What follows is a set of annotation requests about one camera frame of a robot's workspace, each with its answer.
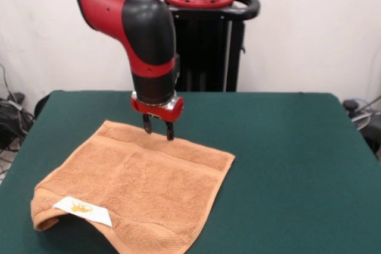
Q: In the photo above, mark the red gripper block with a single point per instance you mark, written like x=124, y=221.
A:
x=162, y=112

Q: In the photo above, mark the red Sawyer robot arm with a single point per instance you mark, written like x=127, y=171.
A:
x=143, y=37

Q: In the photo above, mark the small black oval device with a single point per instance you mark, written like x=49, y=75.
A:
x=351, y=105

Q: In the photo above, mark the orange terry towel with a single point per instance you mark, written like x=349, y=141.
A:
x=143, y=188

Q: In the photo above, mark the dark green table cloth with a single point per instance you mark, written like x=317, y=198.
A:
x=297, y=176

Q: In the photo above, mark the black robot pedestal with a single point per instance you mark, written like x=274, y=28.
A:
x=208, y=51

